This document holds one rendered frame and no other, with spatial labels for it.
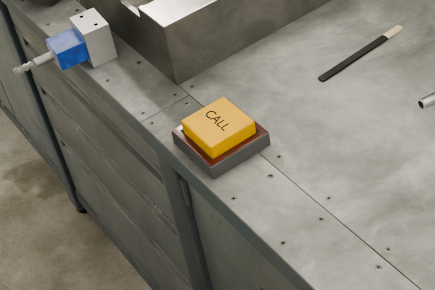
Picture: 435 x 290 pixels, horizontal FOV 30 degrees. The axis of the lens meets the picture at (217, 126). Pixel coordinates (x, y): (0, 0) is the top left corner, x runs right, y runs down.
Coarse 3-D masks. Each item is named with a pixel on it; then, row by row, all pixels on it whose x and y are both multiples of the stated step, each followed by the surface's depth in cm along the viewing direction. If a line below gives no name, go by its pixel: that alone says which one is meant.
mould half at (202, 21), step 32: (96, 0) 111; (160, 0) 99; (192, 0) 98; (224, 0) 98; (256, 0) 101; (288, 0) 105; (320, 0) 108; (128, 32) 106; (160, 32) 96; (192, 32) 98; (224, 32) 101; (256, 32) 104; (160, 64) 102; (192, 64) 100
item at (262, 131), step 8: (176, 128) 92; (256, 128) 90; (184, 136) 91; (256, 136) 89; (192, 144) 89; (240, 144) 88; (200, 152) 88; (232, 152) 88; (208, 160) 87; (216, 160) 87
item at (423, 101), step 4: (428, 96) 88; (432, 96) 88; (420, 100) 88; (424, 100) 87; (428, 100) 87; (432, 100) 88; (420, 104) 88; (424, 104) 87; (428, 104) 87; (432, 104) 88; (424, 108) 88
